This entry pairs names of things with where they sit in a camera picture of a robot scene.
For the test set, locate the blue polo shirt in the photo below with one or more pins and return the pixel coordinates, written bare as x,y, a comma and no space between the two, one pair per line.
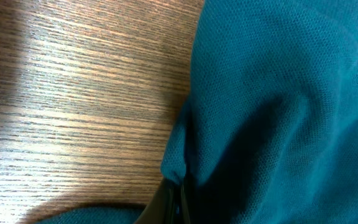
269,131

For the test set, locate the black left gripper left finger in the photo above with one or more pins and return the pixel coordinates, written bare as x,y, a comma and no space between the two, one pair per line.
156,212

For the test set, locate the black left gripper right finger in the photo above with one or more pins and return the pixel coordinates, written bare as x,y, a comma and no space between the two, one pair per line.
186,217

